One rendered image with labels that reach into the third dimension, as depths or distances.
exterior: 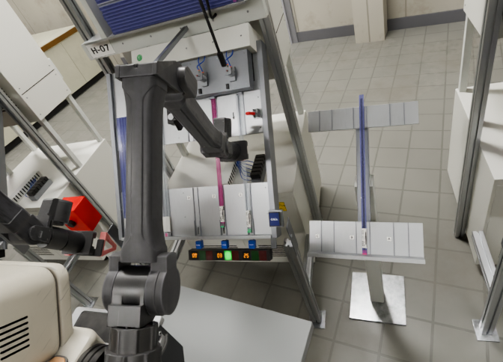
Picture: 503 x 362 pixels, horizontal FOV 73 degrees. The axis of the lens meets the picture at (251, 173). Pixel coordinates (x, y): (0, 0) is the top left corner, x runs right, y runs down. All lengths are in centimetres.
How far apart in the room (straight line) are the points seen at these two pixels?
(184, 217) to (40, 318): 85
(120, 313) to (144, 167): 23
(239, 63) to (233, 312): 87
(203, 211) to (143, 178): 79
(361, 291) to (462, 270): 49
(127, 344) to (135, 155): 28
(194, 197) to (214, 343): 53
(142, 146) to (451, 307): 161
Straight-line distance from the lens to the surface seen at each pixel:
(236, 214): 129
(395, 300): 188
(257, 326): 123
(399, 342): 181
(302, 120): 193
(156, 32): 144
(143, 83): 60
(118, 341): 59
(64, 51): 590
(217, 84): 128
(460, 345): 183
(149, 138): 58
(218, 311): 131
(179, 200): 140
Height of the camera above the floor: 168
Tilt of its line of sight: 39 degrees down
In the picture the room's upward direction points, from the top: 22 degrees counter-clockwise
